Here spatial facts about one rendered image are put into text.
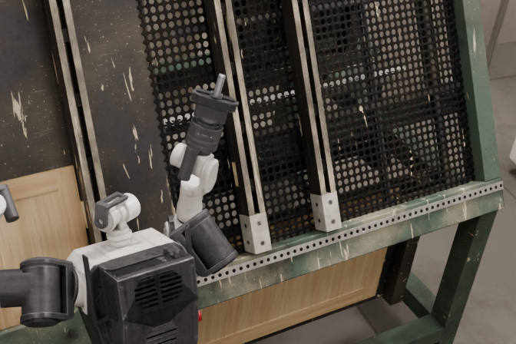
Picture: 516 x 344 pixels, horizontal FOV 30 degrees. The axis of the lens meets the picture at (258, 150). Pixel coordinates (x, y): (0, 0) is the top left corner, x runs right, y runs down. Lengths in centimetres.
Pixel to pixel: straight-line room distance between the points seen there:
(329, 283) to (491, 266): 118
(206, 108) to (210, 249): 37
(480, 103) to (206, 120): 136
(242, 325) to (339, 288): 44
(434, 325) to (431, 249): 72
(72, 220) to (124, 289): 67
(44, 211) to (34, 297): 56
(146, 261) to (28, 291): 28
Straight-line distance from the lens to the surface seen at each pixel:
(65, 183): 283
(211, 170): 257
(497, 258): 477
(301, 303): 374
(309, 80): 315
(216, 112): 252
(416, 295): 417
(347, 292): 387
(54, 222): 284
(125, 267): 228
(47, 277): 232
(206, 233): 245
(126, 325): 226
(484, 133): 362
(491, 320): 444
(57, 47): 276
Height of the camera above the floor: 295
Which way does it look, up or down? 35 degrees down
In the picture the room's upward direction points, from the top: 8 degrees clockwise
